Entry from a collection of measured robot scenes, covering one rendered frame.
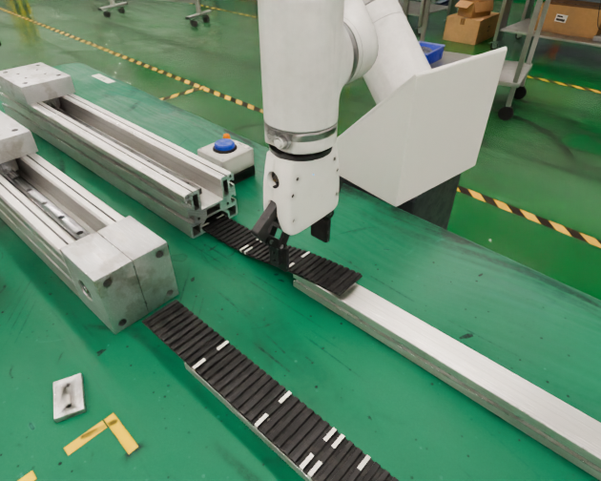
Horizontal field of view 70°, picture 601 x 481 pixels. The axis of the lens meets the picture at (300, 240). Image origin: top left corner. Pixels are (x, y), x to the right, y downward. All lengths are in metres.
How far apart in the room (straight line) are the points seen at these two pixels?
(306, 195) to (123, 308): 0.27
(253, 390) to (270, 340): 0.10
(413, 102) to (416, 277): 0.27
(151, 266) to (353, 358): 0.28
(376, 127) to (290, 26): 0.38
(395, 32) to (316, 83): 0.45
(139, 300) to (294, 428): 0.27
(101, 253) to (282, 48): 0.33
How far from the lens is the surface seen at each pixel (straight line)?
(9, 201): 0.79
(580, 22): 5.23
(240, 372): 0.50
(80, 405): 0.56
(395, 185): 0.80
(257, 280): 0.65
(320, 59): 0.45
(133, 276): 0.58
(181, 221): 0.74
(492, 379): 0.54
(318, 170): 0.52
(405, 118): 0.74
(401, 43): 0.89
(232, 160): 0.85
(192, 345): 0.53
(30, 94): 1.17
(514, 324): 0.65
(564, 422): 0.54
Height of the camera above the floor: 1.22
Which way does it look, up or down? 38 degrees down
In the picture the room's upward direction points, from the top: straight up
